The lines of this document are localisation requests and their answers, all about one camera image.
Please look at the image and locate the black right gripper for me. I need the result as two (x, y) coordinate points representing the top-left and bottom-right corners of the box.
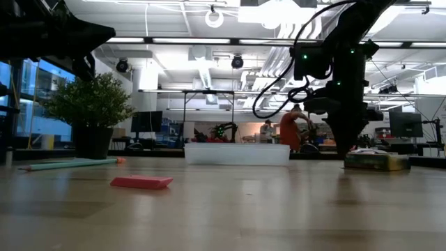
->
(324, 80), (384, 158)

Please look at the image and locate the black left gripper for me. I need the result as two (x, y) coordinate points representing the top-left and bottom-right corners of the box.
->
(20, 0), (116, 81)

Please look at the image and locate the clear pencil box teal lid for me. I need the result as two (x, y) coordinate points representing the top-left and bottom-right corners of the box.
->
(183, 142), (291, 167)

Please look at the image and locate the light blue sticky note pad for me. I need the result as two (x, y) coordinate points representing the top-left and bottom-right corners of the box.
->
(41, 158), (105, 164)

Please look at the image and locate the teal pencil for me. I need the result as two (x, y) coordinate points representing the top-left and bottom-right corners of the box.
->
(19, 157), (126, 172)

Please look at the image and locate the pink eraser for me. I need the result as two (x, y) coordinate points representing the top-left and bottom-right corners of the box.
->
(109, 174), (174, 190)

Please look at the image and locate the person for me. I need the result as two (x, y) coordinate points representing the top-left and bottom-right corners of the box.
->
(259, 119), (276, 144)
(279, 103), (314, 153)

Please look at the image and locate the black monitor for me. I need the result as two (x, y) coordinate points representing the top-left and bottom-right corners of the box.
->
(389, 111), (424, 139)
(130, 110), (164, 133)

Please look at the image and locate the potted green plant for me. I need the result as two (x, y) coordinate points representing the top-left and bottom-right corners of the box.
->
(43, 71), (135, 160)

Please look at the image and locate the long ceiling light strip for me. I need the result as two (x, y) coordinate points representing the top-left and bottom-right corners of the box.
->
(106, 36), (446, 49)

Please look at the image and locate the white ring light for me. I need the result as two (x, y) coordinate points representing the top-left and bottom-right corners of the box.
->
(204, 8), (224, 29)

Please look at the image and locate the black rig frame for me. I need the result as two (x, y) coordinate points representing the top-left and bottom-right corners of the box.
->
(183, 89), (235, 142)

